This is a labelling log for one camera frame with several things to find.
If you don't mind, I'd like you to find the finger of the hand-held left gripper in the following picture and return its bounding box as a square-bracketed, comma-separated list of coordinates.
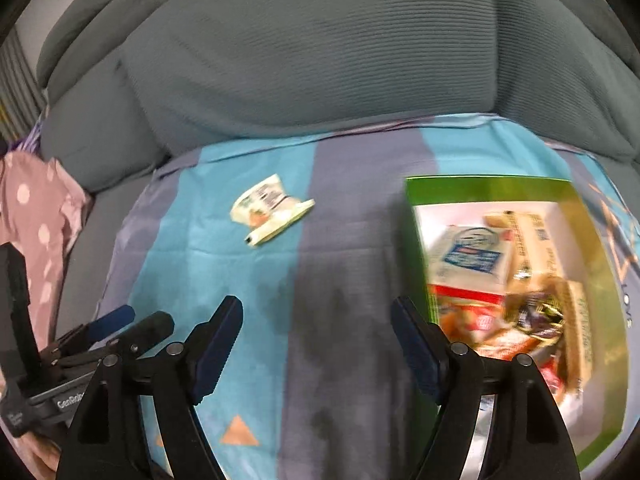
[50, 305, 136, 356]
[102, 311, 176, 356]

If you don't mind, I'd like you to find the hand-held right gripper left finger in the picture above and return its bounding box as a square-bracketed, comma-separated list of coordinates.
[55, 295, 245, 480]

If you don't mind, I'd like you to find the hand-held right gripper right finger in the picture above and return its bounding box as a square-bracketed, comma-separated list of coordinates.
[391, 295, 582, 480]

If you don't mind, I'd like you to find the red cracker snack packet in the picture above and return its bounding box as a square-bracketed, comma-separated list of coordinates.
[429, 284, 551, 361]

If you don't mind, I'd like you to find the cream blue-print snack packet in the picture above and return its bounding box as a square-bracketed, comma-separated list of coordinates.
[429, 225, 516, 293]

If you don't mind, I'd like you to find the brown candy packet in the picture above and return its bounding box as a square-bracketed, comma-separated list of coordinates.
[505, 290, 566, 346]

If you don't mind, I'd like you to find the white green snack packet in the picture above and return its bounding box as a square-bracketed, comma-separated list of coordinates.
[230, 174, 316, 247]

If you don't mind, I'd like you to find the yellow green cracker packet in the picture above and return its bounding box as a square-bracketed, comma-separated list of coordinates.
[482, 210, 556, 256]

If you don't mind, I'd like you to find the green cardboard box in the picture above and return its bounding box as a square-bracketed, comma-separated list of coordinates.
[404, 175, 628, 468]

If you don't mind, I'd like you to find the person's left hand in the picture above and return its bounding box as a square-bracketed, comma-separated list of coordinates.
[15, 430, 63, 473]

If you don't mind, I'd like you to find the blue grey printed blanket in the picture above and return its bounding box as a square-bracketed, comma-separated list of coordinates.
[97, 112, 640, 480]

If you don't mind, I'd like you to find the pink polka-dot cloth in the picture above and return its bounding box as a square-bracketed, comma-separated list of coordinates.
[0, 152, 93, 331]

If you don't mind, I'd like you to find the purple cloth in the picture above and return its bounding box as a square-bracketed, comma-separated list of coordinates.
[5, 115, 46, 153]

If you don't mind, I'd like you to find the grey striped panel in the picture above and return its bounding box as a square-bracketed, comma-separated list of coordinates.
[0, 25, 48, 146]

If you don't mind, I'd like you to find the grey-green sofa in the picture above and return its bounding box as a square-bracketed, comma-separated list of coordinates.
[35, 0, 640, 321]

